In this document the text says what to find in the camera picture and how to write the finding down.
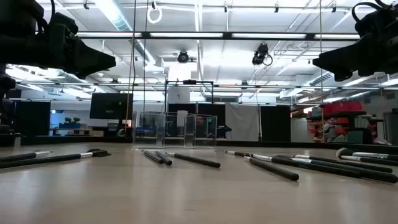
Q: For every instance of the black wall monitor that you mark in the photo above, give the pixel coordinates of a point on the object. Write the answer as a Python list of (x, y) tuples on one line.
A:
[(109, 105)]

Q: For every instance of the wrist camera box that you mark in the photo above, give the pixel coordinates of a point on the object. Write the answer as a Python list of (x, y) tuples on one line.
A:
[(62, 25), (373, 25)]

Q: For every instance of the thin black makeup brush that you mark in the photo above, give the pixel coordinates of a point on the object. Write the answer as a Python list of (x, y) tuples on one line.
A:
[(373, 160)]

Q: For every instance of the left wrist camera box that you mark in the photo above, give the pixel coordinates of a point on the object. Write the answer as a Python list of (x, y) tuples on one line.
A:
[(62, 25)]

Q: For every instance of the black makeup brush silver ferrule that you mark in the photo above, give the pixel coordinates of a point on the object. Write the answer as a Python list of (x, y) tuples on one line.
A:
[(18, 156), (276, 169)]

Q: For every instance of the black ceiling camera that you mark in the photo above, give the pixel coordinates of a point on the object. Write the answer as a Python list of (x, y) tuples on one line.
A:
[(260, 53), (183, 57)]

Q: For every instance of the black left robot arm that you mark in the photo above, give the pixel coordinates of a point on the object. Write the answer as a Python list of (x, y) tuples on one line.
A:
[(18, 37)]

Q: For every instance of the black background rig frame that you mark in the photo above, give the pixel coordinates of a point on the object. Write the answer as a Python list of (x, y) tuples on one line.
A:
[(189, 82)]

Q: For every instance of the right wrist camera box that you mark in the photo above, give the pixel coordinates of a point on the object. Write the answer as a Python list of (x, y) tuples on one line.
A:
[(373, 25)]

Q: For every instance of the shelf with red bins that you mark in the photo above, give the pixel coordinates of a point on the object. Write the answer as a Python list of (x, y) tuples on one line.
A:
[(342, 107)]

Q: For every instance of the blue planter box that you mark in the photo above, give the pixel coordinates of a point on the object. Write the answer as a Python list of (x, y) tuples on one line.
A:
[(70, 125)]

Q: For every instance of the silver ceiling air duct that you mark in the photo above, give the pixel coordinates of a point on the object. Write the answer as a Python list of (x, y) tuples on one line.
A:
[(119, 21)]

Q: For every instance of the fan-head black makeup brush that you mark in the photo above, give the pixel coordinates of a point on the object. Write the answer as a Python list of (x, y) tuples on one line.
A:
[(357, 165)]

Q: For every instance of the white hanging cloth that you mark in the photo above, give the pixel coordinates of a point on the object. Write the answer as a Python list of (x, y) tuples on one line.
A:
[(242, 121)]

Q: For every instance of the small green plant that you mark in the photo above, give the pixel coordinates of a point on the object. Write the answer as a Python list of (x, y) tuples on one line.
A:
[(67, 120), (76, 120)]

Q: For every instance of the clear acrylic organizer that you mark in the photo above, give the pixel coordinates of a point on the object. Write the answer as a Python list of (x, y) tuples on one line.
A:
[(149, 130)]

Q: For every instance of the flat-head black makeup brush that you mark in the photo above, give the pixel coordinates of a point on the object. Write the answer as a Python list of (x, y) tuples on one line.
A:
[(46, 159)]

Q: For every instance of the black overhead beam with lights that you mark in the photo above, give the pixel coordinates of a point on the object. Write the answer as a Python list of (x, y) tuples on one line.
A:
[(227, 35)]

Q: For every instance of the round-head black makeup brush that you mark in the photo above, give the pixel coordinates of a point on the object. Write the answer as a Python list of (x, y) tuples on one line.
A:
[(343, 153)]

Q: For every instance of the short black makeup brush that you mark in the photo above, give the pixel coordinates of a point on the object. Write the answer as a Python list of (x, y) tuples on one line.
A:
[(164, 159), (154, 157)]

